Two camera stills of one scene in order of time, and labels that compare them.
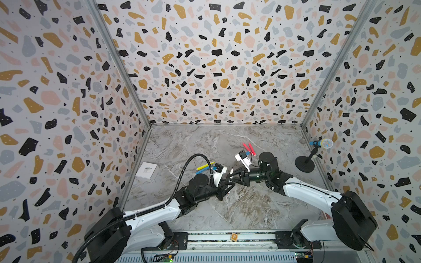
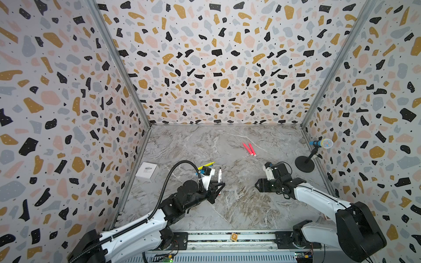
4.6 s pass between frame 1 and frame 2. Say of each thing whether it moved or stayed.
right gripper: moved
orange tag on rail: stayed
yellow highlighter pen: stayed
